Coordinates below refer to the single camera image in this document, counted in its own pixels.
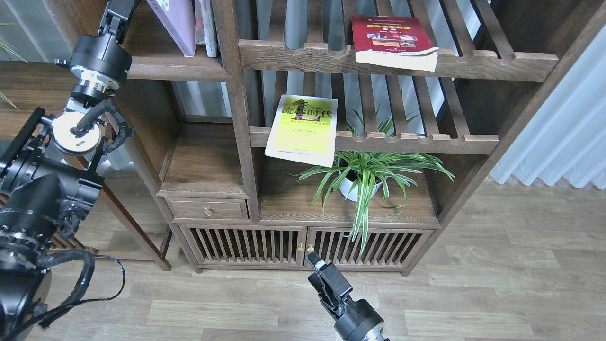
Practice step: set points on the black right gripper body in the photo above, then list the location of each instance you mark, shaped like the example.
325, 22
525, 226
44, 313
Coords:
360, 322

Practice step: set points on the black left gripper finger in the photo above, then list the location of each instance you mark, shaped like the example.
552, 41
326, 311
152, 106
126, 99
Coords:
120, 11

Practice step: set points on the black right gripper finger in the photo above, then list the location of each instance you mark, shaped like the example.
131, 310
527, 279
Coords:
327, 280
332, 298

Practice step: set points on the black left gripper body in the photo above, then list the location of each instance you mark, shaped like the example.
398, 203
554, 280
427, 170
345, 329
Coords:
102, 53

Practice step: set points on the white lavender book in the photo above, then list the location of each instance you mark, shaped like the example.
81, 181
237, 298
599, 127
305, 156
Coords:
177, 16

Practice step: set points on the yellow green book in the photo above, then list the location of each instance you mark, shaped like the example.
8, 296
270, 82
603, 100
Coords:
304, 130

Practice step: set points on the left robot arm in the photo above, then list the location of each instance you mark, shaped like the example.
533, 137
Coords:
49, 172

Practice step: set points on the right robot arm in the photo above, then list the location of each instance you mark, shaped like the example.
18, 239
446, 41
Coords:
354, 320

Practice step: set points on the wooden side furniture left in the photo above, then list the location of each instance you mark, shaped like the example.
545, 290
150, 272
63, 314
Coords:
43, 84

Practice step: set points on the white plant pot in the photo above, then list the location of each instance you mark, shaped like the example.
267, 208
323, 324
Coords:
350, 188

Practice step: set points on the upright white book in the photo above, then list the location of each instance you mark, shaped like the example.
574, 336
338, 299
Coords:
205, 33

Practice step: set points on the dark wooden bookshelf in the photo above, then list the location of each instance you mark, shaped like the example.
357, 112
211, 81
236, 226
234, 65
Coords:
202, 123

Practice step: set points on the red paperback book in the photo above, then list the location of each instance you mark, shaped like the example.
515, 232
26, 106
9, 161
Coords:
398, 42

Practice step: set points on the white pleated curtain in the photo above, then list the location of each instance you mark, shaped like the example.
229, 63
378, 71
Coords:
566, 139

